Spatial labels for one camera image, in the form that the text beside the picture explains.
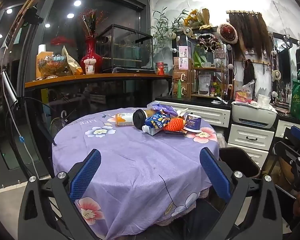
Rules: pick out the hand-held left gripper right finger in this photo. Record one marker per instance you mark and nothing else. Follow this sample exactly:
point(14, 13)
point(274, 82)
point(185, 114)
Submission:
point(215, 173)

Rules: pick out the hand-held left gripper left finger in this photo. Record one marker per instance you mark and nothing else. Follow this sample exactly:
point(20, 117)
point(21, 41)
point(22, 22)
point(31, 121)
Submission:
point(86, 172)

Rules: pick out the black trash bin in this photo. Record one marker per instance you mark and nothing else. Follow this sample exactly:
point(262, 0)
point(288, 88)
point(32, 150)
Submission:
point(237, 160)

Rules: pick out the purple white paper cup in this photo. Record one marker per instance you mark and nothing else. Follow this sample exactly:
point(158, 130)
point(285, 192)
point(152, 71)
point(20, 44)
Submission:
point(193, 123)

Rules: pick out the orange foam fruit net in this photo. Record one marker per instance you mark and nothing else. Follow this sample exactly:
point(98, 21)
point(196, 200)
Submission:
point(173, 125)

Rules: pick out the orange white plastic bottle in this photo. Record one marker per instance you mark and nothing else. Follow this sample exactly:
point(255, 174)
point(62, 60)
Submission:
point(123, 119)

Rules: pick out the paper coffee cup black lid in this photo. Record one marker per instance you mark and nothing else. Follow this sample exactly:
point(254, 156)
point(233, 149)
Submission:
point(140, 120)

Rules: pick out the white drink carton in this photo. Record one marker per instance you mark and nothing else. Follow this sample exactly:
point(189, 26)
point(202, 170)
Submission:
point(152, 131)

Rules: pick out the blue snack bag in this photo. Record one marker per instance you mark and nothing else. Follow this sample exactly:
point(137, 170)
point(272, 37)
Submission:
point(158, 122)

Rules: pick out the purple plastic packet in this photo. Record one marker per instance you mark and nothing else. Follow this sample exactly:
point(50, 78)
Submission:
point(162, 107)

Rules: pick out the green tote bag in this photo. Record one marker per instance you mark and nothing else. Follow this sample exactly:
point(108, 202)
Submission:
point(298, 97)

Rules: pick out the white lace cloth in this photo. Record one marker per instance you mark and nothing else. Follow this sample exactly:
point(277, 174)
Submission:
point(222, 140)

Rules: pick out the white drawer cabinet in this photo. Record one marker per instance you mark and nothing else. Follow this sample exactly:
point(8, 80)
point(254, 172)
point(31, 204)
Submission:
point(250, 140)

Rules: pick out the purple floral tablecloth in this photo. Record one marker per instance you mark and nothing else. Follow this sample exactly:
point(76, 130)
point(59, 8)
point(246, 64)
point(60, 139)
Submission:
point(130, 160)

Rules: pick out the white printer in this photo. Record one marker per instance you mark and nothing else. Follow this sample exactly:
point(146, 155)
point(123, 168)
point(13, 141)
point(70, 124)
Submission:
point(252, 116)

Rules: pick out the plastic bag red packets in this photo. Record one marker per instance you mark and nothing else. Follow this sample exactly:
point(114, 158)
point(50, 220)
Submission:
point(243, 93)

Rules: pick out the green bottle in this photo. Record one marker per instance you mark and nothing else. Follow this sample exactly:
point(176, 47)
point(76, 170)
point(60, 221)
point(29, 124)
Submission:
point(181, 90)

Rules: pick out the wooden counter shelf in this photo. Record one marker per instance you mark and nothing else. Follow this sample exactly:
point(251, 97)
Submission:
point(95, 78)

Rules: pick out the brown printed box stack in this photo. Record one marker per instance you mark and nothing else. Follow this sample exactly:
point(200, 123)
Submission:
point(181, 80)

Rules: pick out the clear plastic snack cup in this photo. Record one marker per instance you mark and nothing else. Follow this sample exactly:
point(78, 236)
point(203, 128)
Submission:
point(90, 67)

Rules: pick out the wooden desk rack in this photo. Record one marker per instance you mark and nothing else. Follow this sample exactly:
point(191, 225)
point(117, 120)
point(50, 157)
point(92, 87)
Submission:
point(207, 68)

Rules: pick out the gold snack bag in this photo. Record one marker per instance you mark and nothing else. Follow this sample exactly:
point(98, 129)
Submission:
point(71, 63)

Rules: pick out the hanging hair extensions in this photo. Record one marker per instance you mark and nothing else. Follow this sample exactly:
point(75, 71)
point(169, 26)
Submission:
point(250, 32)

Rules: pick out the black light stand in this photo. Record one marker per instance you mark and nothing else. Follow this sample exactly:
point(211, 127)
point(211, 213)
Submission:
point(11, 90)

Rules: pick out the amber glass bowl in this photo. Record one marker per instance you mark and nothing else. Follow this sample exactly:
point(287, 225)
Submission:
point(52, 66)

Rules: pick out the red vase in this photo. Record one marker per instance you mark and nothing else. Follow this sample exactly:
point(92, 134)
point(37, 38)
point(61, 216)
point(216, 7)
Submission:
point(91, 57)

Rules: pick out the teal jar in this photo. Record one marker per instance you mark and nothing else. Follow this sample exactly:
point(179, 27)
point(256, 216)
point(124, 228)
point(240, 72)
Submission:
point(166, 69)

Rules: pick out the red tin can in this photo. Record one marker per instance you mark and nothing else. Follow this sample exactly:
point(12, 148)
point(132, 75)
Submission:
point(160, 68)

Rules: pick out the red embroidered round hat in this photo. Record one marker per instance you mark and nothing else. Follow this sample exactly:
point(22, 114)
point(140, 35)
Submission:
point(227, 33)

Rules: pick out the orange box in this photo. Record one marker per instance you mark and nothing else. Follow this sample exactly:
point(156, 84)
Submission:
point(41, 57)

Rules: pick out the pink photo card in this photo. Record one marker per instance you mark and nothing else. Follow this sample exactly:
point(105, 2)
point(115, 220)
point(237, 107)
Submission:
point(183, 51)

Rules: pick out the ornate headdress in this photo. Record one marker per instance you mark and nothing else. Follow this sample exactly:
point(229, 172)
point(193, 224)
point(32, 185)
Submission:
point(208, 42)

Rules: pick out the glass display cage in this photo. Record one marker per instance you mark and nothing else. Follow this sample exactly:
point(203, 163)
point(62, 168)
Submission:
point(125, 47)

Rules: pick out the white paper cup stack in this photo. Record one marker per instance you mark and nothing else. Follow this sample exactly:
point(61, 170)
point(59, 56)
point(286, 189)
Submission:
point(42, 48)

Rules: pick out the vanity mirror with bulbs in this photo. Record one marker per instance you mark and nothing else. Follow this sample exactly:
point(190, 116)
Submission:
point(187, 40)

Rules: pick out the dried red branches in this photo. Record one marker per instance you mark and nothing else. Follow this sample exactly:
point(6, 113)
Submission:
point(90, 23)

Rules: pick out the green bamboo plant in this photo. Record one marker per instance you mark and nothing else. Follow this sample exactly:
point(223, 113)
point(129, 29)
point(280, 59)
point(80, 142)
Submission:
point(162, 30)

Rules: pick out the yellow flower bouquet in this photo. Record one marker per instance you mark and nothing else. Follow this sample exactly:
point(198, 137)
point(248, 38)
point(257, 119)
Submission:
point(193, 18)

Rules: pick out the black framed wall mirror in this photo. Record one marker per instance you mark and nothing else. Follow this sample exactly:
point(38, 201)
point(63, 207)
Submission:
point(293, 67)

